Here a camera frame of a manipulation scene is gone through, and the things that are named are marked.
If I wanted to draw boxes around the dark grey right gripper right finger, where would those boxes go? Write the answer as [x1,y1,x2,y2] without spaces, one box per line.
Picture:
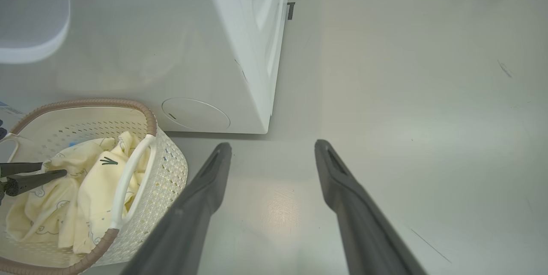
[315,139,429,275]

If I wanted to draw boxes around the white front-load washing machine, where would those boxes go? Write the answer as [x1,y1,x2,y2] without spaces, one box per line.
[0,0,288,135]

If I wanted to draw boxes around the cream laundry basket brown rim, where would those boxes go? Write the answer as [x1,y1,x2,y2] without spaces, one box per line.
[0,98,189,275]

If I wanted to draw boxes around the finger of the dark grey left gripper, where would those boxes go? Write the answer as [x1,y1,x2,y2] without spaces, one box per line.
[0,162,43,177]
[4,170,68,197]

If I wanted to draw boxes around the cream printed garment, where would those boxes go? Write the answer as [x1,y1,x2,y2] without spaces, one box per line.
[5,131,150,254]

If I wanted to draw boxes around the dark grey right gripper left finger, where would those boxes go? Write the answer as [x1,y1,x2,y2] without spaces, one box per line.
[120,142,232,275]

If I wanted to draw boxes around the blue energy label sticker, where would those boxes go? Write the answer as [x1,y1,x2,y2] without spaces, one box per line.
[0,102,22,116]

